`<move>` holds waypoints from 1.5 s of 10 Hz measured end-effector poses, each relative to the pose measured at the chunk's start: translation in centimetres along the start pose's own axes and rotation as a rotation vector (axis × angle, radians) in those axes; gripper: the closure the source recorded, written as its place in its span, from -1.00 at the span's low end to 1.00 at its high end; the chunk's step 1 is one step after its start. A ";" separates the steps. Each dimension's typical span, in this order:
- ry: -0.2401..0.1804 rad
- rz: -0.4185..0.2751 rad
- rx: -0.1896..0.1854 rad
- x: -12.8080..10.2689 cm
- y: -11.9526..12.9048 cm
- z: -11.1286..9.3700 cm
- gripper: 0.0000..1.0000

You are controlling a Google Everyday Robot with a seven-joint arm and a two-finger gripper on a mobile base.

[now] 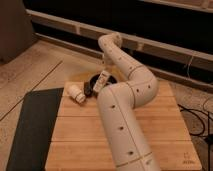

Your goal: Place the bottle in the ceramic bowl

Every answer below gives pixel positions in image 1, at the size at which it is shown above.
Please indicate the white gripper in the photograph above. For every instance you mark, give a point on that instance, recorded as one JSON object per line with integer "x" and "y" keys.
{"x": 100, "y": 83}

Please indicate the white plastic bottle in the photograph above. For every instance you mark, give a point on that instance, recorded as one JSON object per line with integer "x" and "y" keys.
{"x": 76, "y": 93}

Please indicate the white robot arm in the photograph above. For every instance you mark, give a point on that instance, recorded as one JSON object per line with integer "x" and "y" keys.
{"x": 116, "y": 103}

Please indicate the dark ceramic bowl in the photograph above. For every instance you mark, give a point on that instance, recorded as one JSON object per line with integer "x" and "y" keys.
{"x": 93, "y": 80}

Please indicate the wooden bamboo board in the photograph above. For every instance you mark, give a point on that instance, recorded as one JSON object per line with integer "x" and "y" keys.
{"x": 78, "y": 142}

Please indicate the dark green mat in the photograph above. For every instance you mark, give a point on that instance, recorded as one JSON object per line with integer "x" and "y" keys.
{"x": 34, "y": 130}

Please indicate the wooden shelf rail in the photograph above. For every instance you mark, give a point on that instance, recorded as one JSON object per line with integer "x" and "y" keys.
{"x": 163, "y": 50}

